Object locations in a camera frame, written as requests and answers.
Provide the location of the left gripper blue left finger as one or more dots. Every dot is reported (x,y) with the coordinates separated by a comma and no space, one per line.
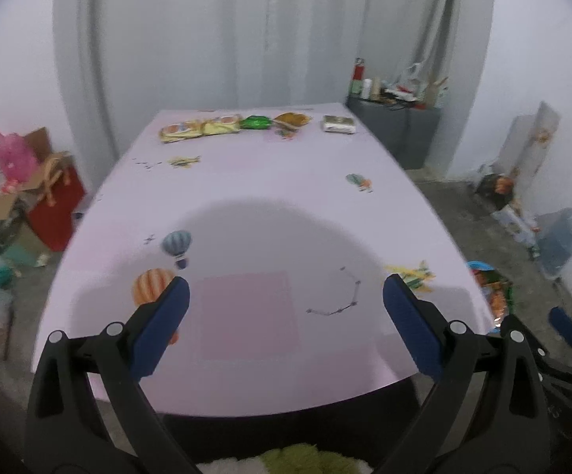
(153,325)

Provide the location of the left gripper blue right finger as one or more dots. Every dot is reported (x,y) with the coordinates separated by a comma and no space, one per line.
(411,319)

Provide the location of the green snack bag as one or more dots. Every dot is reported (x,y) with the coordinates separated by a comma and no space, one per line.
(497,291)

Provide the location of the blue plastic trash basket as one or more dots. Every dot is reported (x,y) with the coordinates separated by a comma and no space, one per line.
(478,268)

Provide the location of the white printed box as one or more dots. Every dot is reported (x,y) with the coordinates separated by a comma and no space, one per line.
(522,228)

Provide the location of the red paper gift bag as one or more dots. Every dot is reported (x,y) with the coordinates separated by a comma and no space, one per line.
(59,193)

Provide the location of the black orange bag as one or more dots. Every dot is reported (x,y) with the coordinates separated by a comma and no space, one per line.
(498,190)

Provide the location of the cardboard box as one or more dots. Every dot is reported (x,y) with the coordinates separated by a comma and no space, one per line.
(19,245)

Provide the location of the blue water jug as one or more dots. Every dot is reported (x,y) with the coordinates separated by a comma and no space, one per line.
(554,241)

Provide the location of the grey cabinet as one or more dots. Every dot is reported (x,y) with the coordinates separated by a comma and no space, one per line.
(405,131)

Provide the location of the small white box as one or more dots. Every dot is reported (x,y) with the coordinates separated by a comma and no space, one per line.
(338,125)

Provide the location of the gold snack packet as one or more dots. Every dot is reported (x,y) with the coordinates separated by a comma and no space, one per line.
(223,125)

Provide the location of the rolled floral paper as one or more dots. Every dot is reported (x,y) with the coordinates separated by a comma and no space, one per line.
(526,146)

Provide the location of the pink plastic bag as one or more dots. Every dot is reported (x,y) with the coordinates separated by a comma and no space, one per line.
(17,159)

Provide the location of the green candy wrapper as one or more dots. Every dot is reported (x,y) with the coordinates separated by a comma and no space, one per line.
(255,122)

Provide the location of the yellow candy wrapper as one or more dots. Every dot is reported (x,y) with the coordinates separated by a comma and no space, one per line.
(291,121)

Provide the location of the white small bottle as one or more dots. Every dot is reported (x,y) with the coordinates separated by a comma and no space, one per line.
(366,88)

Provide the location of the white curtain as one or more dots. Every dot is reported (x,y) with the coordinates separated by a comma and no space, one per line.
(121,61)

